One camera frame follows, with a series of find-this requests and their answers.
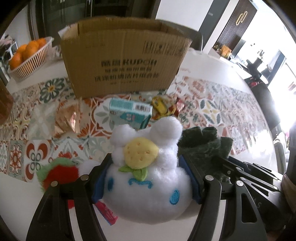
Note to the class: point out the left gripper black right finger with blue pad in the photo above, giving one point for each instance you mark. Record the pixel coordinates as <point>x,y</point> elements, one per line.
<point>242,220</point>

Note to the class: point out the red green fluffy plush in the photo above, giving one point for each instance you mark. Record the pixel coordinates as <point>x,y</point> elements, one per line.
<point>62,170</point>

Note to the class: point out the white plush toy yellow strawberry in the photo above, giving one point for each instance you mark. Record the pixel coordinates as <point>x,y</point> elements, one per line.
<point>145,183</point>

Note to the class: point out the red snack wrapper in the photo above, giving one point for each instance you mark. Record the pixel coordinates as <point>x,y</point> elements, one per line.
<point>108,215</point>

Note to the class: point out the patterned tile table runner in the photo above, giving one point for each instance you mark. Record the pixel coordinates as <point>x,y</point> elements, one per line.
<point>51,133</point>

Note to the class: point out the gold foil snack packet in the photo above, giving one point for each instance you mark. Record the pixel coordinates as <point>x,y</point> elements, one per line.
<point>67,120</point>

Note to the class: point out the glass vase with flowers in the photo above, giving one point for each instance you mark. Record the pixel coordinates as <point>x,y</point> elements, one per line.
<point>6,103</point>

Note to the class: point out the teal small carton box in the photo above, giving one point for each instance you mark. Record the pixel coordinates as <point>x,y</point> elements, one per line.
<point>136,114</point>

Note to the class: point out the white plastic fruit basket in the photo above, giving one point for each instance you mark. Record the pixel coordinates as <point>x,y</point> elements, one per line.
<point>32,64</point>

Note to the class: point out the orange fruit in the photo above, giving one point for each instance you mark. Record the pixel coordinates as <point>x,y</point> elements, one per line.
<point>16,60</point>
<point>30,50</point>
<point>39,43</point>

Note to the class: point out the brown cardboard box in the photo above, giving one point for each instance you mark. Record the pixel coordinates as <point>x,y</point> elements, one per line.
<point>110,55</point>

